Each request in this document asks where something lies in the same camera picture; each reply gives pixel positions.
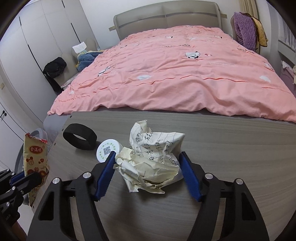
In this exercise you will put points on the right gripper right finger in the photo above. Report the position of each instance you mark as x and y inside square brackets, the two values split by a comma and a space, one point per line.
[242, 218]

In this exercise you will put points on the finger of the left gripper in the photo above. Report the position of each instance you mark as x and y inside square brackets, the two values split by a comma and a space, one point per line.
[9, 177]
[28, 183]

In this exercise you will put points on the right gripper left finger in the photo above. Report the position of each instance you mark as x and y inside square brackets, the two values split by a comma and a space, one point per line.
[54, 217]

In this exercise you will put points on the red yellow snack wrapper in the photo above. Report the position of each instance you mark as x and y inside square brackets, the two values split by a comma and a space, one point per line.
[35, 160]

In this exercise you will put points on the black elastic band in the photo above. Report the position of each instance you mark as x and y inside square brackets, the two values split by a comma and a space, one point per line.
[80, 136]

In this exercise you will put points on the white round QR lid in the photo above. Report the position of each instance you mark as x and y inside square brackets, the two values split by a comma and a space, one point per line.
[106, 147]

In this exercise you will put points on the written paper ball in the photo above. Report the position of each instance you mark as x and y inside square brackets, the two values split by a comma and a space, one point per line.
[150, 163]

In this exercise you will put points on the magazine on chair seat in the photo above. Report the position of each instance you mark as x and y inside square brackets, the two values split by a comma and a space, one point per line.
[68, 82]

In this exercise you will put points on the black clothing on chair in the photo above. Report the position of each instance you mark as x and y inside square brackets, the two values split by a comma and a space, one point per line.
[52, 70]

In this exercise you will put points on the beige chair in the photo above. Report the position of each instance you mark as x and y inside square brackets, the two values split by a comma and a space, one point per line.
[71, 60]

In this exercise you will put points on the blue blanket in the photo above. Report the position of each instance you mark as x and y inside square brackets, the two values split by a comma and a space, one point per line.
[85, 59]

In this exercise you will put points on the white tissue pack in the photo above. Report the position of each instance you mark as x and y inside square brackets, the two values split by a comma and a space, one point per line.
[79, 48]

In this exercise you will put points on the white wardrobe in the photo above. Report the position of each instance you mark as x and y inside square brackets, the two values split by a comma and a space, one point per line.
[39, 33]

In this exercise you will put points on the pink storage box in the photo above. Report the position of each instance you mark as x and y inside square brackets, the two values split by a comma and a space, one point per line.
[286, 76]

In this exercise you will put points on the pink duvet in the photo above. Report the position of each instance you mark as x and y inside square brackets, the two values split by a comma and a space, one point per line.
[175, 71]

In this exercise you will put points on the beige cloth on box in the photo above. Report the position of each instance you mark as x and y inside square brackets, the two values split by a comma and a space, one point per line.
[294, 74]

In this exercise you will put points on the yellow orange garment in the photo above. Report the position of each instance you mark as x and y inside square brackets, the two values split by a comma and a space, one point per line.
[261, 38]

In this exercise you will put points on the white sheer curtain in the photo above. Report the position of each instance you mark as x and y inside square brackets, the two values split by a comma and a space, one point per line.
[285, 34]

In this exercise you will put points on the purple fuzzy garment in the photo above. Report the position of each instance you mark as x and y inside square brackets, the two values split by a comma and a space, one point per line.
[245, 30]

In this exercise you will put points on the grey bed with headboard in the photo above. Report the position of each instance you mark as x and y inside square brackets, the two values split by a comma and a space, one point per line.
[168, 18]

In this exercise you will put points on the beige curtain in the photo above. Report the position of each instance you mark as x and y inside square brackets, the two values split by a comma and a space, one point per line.
[249, 6]

